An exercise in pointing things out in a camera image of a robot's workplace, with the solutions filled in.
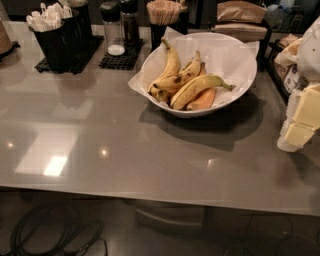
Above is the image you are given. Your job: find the brown paper napkin stack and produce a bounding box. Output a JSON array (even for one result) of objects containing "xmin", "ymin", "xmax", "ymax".
[{"xmin": 212, "ymin": 0, "xmax": 268, "ymax": 42}]

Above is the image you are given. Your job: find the left curved yellow banana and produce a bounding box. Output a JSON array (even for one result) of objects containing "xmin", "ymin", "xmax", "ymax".
[{"xmin": 147, "ymin": 37, "xmax": 180, "ymax": 96}]

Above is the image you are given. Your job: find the white bowl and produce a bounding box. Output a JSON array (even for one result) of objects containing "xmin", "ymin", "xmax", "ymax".
[{"xmin": 137, "ymin": 32, "xmax": 259, "ymax": 118}]

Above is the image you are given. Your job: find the black napkin holder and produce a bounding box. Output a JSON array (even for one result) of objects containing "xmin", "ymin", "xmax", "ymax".
[{"xmin": 210, "ymin": 20, "xmax": 272, "ymax": 71}]

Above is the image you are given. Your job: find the white paper bowl liner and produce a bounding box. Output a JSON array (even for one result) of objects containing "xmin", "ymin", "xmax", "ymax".
[{"xmin": 128, "ymin": 28, "xmax": 259, "ymax": 118}]

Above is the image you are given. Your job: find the black cup of plastic cutlery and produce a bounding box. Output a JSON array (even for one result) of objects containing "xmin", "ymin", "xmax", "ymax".
[{"xmin": 26, "ymin": 3, "xmax": 81, "ymax": 73}]

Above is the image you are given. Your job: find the large front yellow banana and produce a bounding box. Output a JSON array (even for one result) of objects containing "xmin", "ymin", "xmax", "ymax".
[{"xmin": 170, "ymin": 74, "xmax": 234, "ymax": 110}]

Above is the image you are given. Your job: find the orange ripe banana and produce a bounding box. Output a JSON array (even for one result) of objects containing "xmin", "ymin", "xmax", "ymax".
[{"xmin": 186, "ymin": 88, "xmax": 216, "ymax": 111}]

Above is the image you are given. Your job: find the black cable coil on floor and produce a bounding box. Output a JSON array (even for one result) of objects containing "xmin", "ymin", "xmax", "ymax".
[{"xmin": 0, "ymin": 203, "xmax": 109, "ymax": 256}]

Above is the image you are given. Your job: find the black cup behind cutlery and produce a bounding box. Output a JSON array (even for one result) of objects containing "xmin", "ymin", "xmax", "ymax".
[{"xmin": 69, "ymin": 0, "xmax": 93, "ymax": 50}]

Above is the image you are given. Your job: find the glass salt shaker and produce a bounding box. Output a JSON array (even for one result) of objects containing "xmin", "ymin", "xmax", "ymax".
[{"xmin": 100, "ymin": 1, "xmax": 125, "ymax": 56}]

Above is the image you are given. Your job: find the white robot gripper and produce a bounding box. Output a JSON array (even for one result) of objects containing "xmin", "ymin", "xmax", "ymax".
[{"xmin": 277, "ymin": 16, "xmax": 320, "ymax": 152}]

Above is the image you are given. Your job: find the black rack of packets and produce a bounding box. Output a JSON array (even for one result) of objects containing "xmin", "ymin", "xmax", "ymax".
[{"xmin": 266, "ymin": 34, "xmax": 305, "ymax": 102}]

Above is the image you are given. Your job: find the black cup of wooden stirrers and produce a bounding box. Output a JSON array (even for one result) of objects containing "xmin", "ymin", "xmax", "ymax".
[{"xmin": 147, "ymin": 0, "xmax": 189, "ymax": 50}]

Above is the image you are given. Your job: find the spotted middle yellow banana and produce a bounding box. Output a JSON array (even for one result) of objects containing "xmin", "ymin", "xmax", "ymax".
[{"xmin": 151, "ymin": 51, "xmax": 201, "ymax": 91}]

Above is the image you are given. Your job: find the black rubber mat under shakers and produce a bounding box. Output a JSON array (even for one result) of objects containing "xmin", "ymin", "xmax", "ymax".
[{"xmin": 99, "ymin": 39, "xmax": 144, "ymax": 70}]

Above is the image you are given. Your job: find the black rubber mat left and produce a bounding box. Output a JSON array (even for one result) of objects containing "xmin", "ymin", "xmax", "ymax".
[{"xmin": 35, "ymin": 35, "xmax": 104, "ymax": 74}]

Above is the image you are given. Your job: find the dark pepper shaker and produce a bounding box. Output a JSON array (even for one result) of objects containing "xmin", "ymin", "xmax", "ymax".
[{"xmin": 119, "ymin": 0, "xmax": 140, "ymax": 46}]

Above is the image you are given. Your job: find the brown paper cup stack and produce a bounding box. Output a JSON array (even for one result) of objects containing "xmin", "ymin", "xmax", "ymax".
[{"xmin": 0, "ymin": 19, "xmax": 13, "ymax": 54}]

